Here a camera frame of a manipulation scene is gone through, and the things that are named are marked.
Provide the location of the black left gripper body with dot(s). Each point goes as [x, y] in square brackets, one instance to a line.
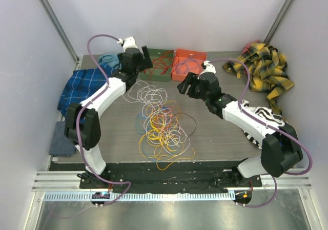
[141, 67]

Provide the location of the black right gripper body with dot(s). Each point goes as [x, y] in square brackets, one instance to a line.
[202, 95]

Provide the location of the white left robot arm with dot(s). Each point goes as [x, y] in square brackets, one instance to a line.
[83, 119]

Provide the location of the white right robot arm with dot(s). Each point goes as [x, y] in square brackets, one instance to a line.
[279, 152]

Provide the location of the green plastic bin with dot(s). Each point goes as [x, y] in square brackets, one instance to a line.
[162, 60]

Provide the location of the orange plastic bin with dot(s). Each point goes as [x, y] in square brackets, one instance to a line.
[186, 61]

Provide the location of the light blue cloth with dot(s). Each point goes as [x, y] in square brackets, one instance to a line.
[109, 61]

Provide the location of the pink cloth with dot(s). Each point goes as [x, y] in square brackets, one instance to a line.
[247, 46]

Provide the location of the blue plaid cloth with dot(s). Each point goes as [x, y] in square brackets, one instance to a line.
[80, 86]

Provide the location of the yellow plaid cloth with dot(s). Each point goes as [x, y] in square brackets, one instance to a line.
[267, 67]

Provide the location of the black white striped cloth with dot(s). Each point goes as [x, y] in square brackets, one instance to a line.
[265, 113]

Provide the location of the grey blue folded cloth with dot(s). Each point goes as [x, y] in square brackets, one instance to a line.
[60, 145]

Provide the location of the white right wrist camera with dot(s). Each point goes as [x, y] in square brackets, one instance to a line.
[208, 67]

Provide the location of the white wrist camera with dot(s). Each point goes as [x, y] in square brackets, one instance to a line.
[208, 67]
[127, 43]

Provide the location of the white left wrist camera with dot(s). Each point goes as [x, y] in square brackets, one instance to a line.
[127, 43]

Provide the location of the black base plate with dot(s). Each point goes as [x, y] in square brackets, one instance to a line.
[181, 177]

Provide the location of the white slotted cable duct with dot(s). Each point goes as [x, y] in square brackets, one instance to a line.
[103, 196]

